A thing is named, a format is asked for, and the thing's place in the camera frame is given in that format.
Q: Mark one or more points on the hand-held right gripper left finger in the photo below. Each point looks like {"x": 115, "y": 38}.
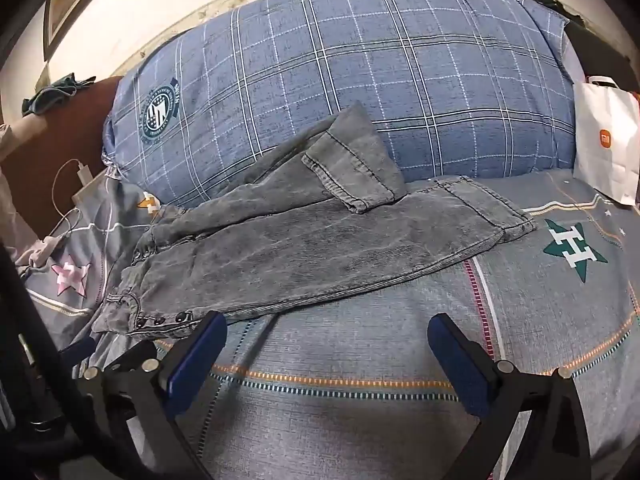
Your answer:
{"x": 195, "y": 360}

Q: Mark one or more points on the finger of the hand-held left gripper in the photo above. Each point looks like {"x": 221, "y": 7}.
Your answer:
{"x": 77, "y": 350}

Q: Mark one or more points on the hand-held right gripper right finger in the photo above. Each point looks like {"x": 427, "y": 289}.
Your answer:
{"x": 460, "y": 365}

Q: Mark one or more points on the grey denim pants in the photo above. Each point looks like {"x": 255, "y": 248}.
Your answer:
{"x": 300, "y": 250}

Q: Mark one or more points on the grey star print pillow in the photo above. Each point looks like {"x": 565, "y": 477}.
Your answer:
{"x": 75, "y": 270}

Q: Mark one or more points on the pinkish grey garment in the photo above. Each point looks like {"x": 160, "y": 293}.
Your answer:
{"x": 35, "y": 257}

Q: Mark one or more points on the grey printed bed sheet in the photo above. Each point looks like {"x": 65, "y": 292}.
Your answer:
{"x": 350, "y": 360}

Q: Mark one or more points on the beige power strip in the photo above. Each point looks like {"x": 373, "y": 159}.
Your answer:
{"x": 90, "y": 195}

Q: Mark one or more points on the white charger plug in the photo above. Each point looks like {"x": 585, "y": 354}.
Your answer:
{"x": 83, "y": 171}

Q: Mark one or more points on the brown wooden headboard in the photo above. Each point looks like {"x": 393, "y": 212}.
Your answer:
{"x": 45, "y": 160}

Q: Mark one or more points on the green crumpled cloth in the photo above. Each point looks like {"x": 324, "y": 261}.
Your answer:
{"x": 50, "y": 95}

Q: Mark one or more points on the white paper bag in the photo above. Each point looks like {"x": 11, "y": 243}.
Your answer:
{"x": 605, "y": 150}

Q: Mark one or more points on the blue plaid pillow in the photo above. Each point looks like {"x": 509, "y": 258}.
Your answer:
{"x": 350, "y": 85}

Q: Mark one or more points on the dark cloth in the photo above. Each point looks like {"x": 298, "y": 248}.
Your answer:
{"x": 590, "y": 45}

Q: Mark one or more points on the dark picture frame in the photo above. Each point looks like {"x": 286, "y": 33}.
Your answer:
{"x": 55, "y": 15}

